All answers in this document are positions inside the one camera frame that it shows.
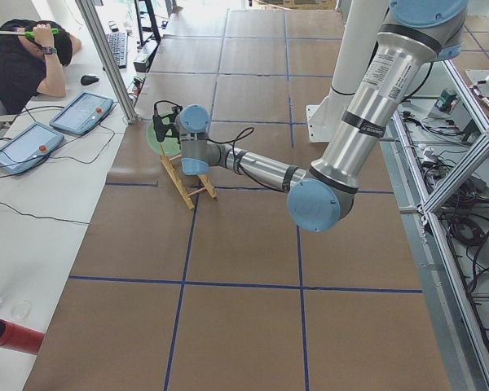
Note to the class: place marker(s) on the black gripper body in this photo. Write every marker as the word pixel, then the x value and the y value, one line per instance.
pixel 170 129

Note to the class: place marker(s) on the light green round plate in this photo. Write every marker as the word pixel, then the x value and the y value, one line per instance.
pixel 170 146

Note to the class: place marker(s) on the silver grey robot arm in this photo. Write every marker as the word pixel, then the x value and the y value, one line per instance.
pixel 385 44

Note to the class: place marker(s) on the wooden plate rack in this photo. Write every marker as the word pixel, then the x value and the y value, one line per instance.
pixel 187 186

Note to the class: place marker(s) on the blue teach pendant tablet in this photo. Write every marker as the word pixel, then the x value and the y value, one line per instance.
pixel 82 114

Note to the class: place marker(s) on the black computer mouse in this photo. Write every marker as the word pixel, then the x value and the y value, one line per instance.
pixel 89 79

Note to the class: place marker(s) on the black keyboard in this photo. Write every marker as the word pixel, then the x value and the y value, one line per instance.
pixel 117 43

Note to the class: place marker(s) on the person in black shirt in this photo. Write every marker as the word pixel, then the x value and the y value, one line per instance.
pixel 29 68

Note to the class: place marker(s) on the red cylinder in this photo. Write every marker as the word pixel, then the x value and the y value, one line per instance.
pixel 19 338

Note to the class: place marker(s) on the aluminium frame post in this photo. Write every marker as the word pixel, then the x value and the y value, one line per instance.
pixel 93 24

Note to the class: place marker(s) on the green handled tool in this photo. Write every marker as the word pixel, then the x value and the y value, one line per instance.
pixel 28 34

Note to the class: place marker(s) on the aluminium frame truss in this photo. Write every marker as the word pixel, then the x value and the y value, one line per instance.
pixel 438 149

